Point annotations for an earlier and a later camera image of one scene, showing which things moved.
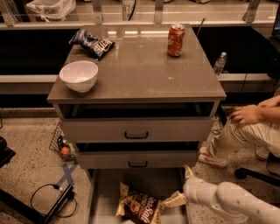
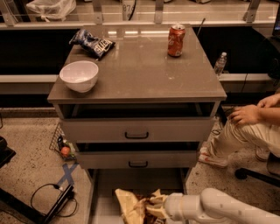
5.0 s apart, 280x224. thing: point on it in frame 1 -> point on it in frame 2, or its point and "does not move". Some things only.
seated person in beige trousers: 256,125 does not move
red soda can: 175,39 does not move
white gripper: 194,189 -> 173,206
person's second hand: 269,101 does not move
